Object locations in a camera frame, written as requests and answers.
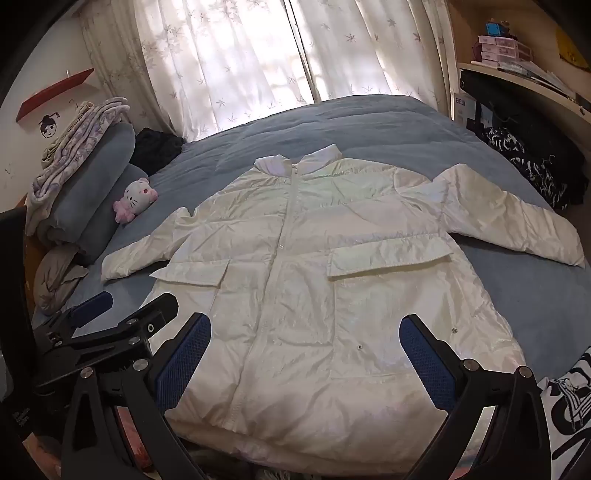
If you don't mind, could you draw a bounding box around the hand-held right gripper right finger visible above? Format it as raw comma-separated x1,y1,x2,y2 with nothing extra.
399,314,552,480

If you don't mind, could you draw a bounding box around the pile of papers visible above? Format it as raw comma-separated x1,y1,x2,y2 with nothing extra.
496,60,578,100

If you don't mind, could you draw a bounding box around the black white printed cloth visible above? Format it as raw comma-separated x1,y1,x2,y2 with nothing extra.
538,346,591,462

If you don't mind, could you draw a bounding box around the black white patterned garment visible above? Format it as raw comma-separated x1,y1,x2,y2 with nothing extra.
480,127,571,210

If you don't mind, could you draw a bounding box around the stack of pink boxes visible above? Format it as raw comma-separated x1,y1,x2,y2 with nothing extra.
477,34,533,65

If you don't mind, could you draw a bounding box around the floral sheer curtain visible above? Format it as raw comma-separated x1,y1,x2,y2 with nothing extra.
288,0,455,116
81,0,319,141

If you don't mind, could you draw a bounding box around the wooden shelf unit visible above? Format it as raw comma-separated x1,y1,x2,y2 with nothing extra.
445,0,591,153

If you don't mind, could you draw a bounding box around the face wall sticker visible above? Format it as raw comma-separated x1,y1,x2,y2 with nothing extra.
38,111,61,140

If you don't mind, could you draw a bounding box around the white pink cat plush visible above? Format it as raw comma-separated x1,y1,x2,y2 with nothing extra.
113,176,159,225

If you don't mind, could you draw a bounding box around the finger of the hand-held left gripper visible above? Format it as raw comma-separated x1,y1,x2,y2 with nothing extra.
34,294,180,387
32,291,114,345

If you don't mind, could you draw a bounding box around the folded blue-grey blanket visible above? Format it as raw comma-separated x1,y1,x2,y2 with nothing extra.
37,121,151,267

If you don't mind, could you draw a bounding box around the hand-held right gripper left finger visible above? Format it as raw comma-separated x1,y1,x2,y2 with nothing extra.
61,312,213,480

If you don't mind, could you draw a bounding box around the yellow paper bag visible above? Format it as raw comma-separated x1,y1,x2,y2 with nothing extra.
554,28,589,70

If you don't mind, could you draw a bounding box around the orange wooden headboard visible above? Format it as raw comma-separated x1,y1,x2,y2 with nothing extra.
21,233,49,296

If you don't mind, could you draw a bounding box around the black fuzzy cloth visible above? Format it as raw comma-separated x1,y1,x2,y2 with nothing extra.
133,128,185,177

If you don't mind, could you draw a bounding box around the red wall shelf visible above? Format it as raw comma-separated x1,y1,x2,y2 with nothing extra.
15,68,95,123

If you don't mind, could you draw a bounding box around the purple floral blanket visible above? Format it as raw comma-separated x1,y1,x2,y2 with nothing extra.
25,97,132,236

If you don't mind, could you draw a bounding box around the white puffer jacket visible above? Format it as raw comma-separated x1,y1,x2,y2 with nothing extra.
100,144,586,467

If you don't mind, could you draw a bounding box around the beige pillow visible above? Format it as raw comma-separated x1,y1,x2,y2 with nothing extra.
33,244,89,315

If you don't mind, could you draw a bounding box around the white cardboard box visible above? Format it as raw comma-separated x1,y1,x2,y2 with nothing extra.
454,92,478,126

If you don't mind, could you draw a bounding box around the black bag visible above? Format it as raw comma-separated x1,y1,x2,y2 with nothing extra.
460,69,587,153

